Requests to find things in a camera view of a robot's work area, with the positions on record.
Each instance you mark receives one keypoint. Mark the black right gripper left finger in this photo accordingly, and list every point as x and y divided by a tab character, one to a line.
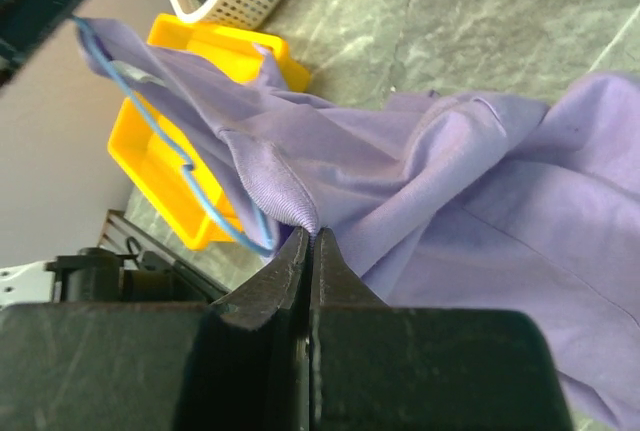
236	364

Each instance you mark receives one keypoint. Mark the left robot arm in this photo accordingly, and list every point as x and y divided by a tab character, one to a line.
30	283

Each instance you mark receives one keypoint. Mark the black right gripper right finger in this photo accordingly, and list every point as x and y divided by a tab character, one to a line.
376	367

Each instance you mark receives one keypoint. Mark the yellow plastic tray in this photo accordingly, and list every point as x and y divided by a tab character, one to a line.
154	167

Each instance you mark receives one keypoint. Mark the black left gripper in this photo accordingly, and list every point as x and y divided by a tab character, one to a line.
25	26

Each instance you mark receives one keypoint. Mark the purple t-shirt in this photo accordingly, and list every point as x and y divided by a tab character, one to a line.
474	200

